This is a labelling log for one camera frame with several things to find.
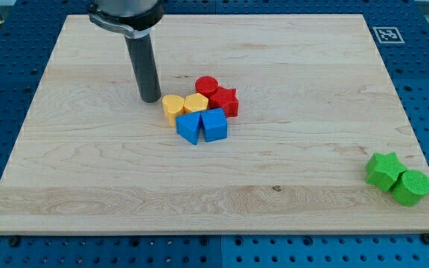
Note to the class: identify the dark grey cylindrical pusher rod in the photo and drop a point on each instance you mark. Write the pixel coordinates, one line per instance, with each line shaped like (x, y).
(144, 68)

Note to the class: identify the yellow heart block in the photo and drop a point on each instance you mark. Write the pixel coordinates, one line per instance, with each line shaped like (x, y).
(173, 106)

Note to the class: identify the yellow hexagon block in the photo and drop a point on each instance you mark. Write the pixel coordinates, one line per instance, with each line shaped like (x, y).
(195, 103)

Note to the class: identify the red cylinder block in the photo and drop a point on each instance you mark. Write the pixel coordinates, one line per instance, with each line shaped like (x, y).
(206, 85)

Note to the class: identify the blue triangle block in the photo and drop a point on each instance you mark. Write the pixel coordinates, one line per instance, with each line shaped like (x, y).
(188, 126)

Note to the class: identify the red star block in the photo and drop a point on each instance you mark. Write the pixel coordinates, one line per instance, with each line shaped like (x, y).
(226, 99)

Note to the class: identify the blue cube block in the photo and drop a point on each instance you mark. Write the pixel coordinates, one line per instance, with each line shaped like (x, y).
(215, 125)

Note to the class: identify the light wooden board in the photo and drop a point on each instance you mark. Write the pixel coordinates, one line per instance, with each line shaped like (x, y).
(316, 101)

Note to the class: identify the white fiducial marker tag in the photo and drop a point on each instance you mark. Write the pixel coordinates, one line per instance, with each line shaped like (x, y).
(388, 35)

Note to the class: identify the green star block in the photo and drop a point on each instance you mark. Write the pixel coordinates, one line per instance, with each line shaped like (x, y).
(383, 170)

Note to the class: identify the green cylinder block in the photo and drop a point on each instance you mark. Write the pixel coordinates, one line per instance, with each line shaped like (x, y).
(411, 188)

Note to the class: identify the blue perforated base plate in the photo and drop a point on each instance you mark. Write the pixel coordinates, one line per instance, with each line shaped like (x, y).
(27, 38)

